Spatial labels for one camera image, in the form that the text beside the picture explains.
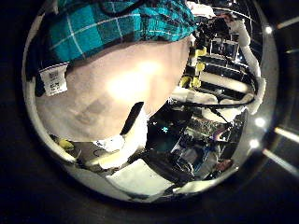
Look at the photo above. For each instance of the teal black plaid garment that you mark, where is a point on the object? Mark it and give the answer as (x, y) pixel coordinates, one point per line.
(93, 31)

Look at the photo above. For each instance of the black control box green light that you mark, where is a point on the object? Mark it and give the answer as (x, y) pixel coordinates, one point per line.
(165, 133)

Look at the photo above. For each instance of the yellow chair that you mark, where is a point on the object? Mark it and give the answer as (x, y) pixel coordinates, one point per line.
(185, 81)
(196, 82)
(200, 52)
(65, 144)
(200, 67)

